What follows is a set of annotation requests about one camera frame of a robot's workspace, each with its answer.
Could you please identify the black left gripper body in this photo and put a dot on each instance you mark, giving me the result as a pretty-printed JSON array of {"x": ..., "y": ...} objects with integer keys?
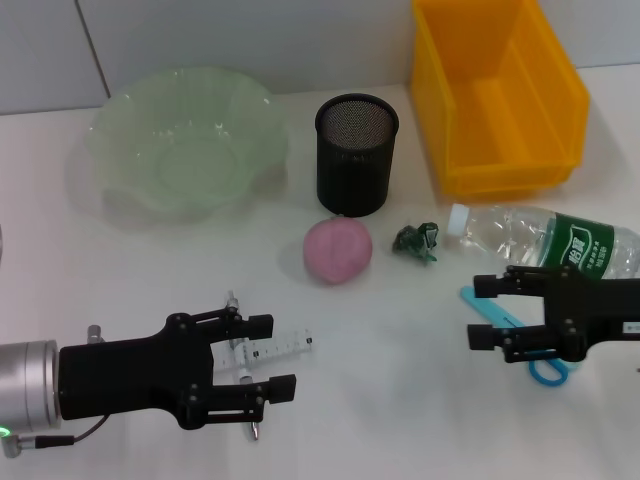
[{"x": 125, "y": 375}]

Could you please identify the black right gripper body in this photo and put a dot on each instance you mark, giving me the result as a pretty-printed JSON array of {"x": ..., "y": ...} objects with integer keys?
[{"x": 595, "y": 310}]

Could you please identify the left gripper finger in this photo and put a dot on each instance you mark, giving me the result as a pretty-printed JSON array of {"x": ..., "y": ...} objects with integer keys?
[
  {"x": 282, "y": 389},
  {"x": 260, "y": 327}
]

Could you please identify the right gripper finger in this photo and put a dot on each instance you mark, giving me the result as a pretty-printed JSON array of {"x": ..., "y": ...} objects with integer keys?
[
  {"x": 487, "y": 286},
  {"x": 481, "y": 337}
]

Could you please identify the clear green-label water bottle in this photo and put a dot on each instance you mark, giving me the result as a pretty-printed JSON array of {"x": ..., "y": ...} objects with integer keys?
[{"x": 500, "y": 230}]

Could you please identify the pink peach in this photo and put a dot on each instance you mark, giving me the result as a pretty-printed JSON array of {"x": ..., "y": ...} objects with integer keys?
[{"x": 337, "y": 250}]

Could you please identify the blue scissors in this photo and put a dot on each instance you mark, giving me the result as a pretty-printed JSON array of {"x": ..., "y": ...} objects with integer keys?
[{"x": 480, "y": 300}]

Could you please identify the transparent plastic ruler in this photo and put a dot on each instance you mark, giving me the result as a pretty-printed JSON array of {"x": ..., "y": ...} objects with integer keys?
[{"x": 280, "y": 345}]

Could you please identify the silver ballpoint pen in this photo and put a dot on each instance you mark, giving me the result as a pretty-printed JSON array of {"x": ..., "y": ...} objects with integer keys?
[{"x": 231, "y": 302}]

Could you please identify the black mesh pen holder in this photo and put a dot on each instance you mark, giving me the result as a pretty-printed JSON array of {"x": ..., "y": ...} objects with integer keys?
[{"x": 355, "y": 175}]

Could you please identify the green glass fruit bowl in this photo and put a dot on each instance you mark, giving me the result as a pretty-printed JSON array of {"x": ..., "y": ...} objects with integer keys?
[{"x": 190, "y": 150}]

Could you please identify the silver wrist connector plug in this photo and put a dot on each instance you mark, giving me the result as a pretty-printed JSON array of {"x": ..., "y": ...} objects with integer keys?
[{"x": 95, "y": 334}]

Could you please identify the yellow plastic bin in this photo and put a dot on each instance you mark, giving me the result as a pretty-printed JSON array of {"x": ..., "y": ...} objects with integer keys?
[{"x": 520, "y": 125}]

